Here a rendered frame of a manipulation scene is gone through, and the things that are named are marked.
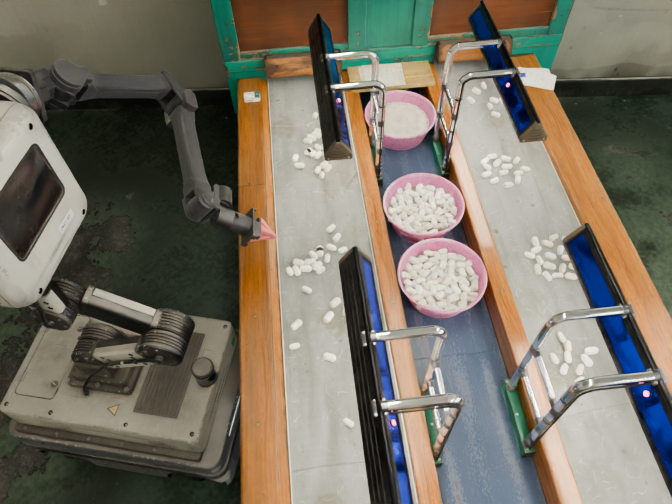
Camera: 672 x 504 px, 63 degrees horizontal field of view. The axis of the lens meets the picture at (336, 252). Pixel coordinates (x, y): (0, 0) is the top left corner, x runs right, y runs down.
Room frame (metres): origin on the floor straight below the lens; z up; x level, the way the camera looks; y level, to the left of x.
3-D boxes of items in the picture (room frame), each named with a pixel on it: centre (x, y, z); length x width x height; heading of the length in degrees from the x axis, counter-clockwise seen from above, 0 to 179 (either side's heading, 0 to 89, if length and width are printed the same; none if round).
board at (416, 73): (1.83, -0.24, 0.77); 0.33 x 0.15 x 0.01; 94
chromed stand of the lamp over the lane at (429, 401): (0.45, -0.15, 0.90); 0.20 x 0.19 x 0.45; 4
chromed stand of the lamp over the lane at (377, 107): (1.42, -0.07, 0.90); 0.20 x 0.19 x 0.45; 4
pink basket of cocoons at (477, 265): (0.89, -0.32, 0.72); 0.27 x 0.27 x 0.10
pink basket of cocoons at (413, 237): (1.17, -0.29, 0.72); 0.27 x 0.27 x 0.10
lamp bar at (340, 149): (1.42, 0.01, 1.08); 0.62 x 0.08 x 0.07; 4
